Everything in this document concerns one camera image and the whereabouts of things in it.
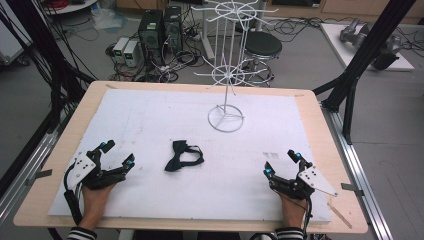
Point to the black computer tower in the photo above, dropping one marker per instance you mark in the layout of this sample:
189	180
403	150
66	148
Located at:
150	33
172	28

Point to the black bow tie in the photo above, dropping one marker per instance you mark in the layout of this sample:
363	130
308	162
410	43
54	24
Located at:
178	149

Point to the person's right hand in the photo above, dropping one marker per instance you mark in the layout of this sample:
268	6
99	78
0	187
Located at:
293	208

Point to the black metal frame strut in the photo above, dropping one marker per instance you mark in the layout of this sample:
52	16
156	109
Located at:
366	56

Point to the white foam mat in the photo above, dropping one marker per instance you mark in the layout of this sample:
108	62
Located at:
150	116

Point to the grey power supply unit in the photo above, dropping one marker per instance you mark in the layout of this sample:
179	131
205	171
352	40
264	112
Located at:
130	53
119	48

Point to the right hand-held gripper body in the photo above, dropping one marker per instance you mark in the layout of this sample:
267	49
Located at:
300	186

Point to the white round table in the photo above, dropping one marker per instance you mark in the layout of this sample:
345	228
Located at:
71	6

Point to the white floor board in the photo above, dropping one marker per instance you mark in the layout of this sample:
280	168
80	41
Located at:
340	46

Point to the person's left hand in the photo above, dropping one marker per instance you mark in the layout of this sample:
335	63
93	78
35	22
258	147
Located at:
95	201

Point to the small metal clamp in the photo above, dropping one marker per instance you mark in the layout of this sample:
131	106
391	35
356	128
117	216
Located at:
351	188
39	175

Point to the black round stool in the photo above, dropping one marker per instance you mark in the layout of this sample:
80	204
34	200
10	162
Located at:
263	43

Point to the aluminium rail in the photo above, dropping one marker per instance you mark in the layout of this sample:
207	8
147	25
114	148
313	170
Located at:
356	166
30	163

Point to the thin wooden stick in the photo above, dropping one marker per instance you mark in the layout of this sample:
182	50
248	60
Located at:
340	216

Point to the clear plastic bag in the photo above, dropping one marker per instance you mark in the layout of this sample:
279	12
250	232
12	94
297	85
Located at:
108	18

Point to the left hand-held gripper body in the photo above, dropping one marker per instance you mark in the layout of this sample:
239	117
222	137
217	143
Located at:
87	170

